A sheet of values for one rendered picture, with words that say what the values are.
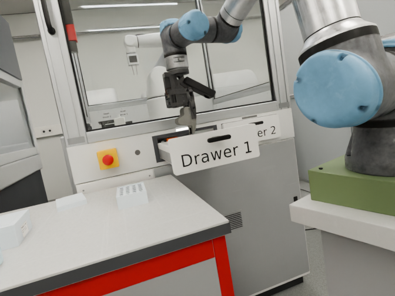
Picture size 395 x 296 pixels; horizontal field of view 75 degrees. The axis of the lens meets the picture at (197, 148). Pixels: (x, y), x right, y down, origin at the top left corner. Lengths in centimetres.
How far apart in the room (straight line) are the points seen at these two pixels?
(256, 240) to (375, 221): 89
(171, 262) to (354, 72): 45
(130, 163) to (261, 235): 72
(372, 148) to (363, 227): 14
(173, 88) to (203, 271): 54
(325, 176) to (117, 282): 46
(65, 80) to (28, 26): 363
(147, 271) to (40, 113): 404
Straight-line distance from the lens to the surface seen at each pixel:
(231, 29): 85
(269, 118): 127
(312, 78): 44
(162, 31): 89
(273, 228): 139
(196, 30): 77
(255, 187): 128
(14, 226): 72
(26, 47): 465
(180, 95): 85
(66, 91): 110
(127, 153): 108
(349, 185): 57
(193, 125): 85
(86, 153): 109
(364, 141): 58
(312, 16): 48
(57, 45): 114
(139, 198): 76
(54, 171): 447
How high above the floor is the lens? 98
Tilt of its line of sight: 7 degrees down
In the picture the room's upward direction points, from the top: 9 degrees counter-clockwise
